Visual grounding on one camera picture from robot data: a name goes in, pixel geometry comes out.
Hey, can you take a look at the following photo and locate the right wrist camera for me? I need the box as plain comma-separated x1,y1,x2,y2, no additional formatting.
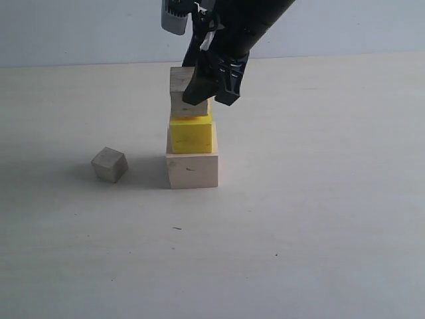
161,0,215,35

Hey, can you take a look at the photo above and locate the small wooden cube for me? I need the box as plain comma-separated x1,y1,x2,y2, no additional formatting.
91,147,129,183

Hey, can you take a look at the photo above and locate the large wooden cube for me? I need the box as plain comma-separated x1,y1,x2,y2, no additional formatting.
165,121,219,190

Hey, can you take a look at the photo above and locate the yellow cube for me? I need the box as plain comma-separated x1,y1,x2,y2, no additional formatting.
169,115,213,154

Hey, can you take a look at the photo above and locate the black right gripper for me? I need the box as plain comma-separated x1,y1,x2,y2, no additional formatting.
182,1,294,106

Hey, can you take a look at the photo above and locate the medium wooden cube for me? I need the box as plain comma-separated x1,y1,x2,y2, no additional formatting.
169,66,209,118

